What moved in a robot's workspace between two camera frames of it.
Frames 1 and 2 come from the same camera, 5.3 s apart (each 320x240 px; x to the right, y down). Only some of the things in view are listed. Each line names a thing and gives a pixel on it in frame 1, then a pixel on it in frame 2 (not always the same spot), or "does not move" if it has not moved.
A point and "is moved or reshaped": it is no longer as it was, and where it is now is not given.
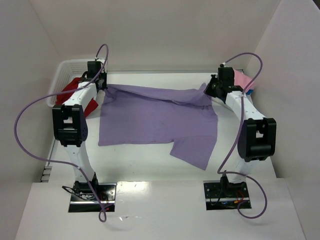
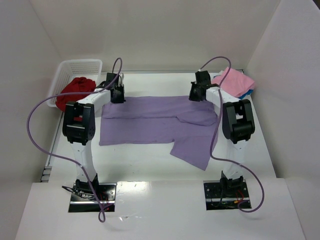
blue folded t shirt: [249, 92] does not move
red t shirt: [62, 98] does not move
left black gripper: [102, 83] → [118, 97]
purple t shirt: [184, 118] is moved or reshaped
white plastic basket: [67, 69] does not move
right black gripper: [210, 88] → [194, 94]
